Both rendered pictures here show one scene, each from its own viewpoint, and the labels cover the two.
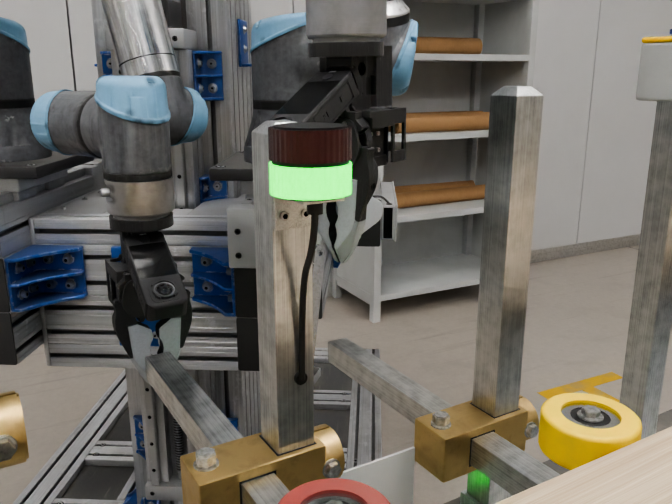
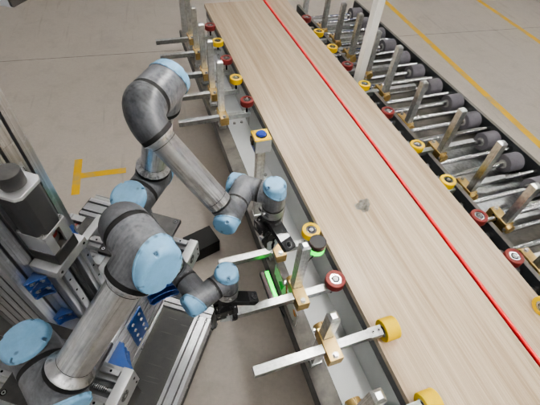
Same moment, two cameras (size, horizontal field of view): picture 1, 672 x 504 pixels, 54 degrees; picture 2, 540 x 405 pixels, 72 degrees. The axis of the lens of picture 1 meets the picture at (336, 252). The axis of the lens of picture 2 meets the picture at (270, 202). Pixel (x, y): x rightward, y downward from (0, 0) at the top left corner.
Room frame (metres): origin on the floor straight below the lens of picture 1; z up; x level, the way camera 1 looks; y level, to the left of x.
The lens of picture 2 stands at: (0.55, 0.79, 2.20)
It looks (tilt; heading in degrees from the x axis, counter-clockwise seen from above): 49 degrees down; 278
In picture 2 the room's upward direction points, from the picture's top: 6 degrees clockwise
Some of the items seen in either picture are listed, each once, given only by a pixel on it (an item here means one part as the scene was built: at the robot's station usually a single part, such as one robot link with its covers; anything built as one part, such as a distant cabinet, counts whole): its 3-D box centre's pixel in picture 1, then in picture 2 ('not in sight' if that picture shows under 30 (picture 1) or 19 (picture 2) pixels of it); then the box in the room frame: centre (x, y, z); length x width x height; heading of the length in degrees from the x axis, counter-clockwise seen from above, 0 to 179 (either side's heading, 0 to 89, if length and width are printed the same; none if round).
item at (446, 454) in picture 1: (478, 432); (276, 247); (0.64, -0.15, 0.81); 0.14 x 0.06 x 0.05; 121
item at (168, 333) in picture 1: (162, 344); not in sight; (0.76, 0.21, 0.86); 0.06 x 0.03 x 0.09; 31
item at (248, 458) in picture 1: (266, 473); (297, 292); (0.51, 0.06, 0.85); 0.14 x 0.06 x 0.05; 121
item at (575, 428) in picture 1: (584, 469); (309, 236); (0.50, -0.21, 0.85); 0.08 x 0.08 x 0.11
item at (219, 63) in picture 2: not in sight; (221, 98); (1.16, -1.03, 0.91); 0.04 x 0.04 x 0.48; 31
